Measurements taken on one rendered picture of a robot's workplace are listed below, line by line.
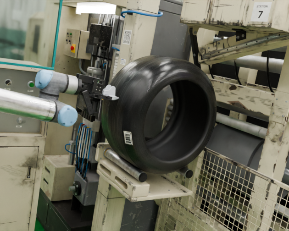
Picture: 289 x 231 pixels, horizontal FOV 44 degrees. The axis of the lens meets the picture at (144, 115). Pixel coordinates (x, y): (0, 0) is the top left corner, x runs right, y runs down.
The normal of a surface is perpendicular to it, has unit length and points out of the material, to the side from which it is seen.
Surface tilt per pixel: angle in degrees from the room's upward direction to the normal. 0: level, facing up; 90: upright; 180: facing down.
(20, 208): 90
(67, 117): 90
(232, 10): 90
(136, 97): 74
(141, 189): 90
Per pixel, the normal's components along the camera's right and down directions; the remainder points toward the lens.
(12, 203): 0.54, 0.25
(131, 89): -0.50, -0.37
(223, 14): -0.82, -0.04
